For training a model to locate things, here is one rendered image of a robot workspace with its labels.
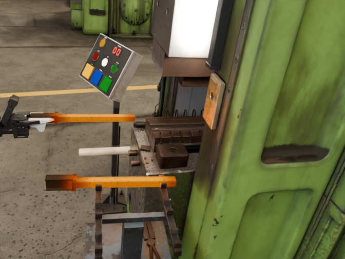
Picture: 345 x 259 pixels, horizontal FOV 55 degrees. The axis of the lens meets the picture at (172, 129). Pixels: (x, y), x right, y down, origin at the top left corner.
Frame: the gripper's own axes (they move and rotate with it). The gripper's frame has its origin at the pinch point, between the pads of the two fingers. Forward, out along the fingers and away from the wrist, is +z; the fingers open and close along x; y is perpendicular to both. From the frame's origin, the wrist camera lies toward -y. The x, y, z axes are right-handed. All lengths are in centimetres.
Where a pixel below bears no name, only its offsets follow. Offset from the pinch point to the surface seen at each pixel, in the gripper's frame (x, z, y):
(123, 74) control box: -41, 34, -2
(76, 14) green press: -511, 8, 75
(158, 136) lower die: 6.2, 43.4, 7.8
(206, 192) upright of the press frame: 36, 56, 15
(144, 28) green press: -483, 127, 88
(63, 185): 37.6, 5.7, 4.0
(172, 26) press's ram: 12, 43, -40
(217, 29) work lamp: 26, 54, -44
